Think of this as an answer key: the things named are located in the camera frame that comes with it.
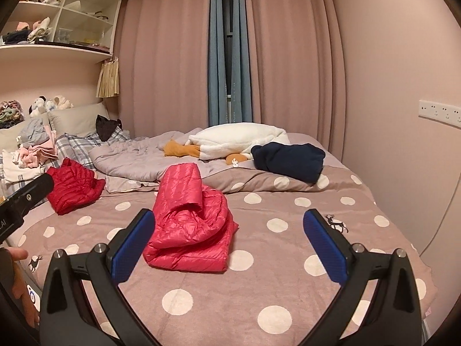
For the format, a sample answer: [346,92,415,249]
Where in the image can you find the red puffer jacket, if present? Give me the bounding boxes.
[143,163,239,273]
[46,158,105,216]

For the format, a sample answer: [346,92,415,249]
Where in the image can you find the pile of pink clothes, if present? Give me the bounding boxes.
[1,117,58,184]

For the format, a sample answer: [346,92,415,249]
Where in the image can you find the person's left hand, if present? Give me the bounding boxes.
[6,247,39,328]

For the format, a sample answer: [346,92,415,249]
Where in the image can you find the plaid pillow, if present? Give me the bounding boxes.
[56,127,131,170]

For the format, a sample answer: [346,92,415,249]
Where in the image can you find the stuffed toys at headboard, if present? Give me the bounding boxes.
[29,95,73,117]

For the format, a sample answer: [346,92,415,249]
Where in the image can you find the grey pillow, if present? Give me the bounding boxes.
[48,102,109,138]

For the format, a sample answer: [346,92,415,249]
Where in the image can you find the brown polka dot bedspread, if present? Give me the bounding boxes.
[10,155,438,345]

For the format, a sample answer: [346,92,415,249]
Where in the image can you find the black garment on pillow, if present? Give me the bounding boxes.
[95,115,123,142]

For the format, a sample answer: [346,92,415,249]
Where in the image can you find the grey quilted blanket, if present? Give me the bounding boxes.
[89,128,253,194]

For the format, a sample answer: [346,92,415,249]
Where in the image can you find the beige pleated lamp shade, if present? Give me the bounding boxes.
[96,57,120,98]

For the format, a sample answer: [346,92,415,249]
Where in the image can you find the navy blue folded garment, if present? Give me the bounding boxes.
[251,142,326,184]

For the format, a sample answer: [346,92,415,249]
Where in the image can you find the white goose plush toy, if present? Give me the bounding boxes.
[163,123,290,165]

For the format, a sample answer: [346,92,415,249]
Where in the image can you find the pink curtain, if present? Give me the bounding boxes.
[116,0,346,157]

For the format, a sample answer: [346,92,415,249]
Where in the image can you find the blue curtain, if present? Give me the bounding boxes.
[208,0,253,126]

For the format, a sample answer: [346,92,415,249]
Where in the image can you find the white wall shelf unit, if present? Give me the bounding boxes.
[1,0,121,63]

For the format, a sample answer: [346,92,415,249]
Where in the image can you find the white wall power socket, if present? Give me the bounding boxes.
[418,100,461,128]

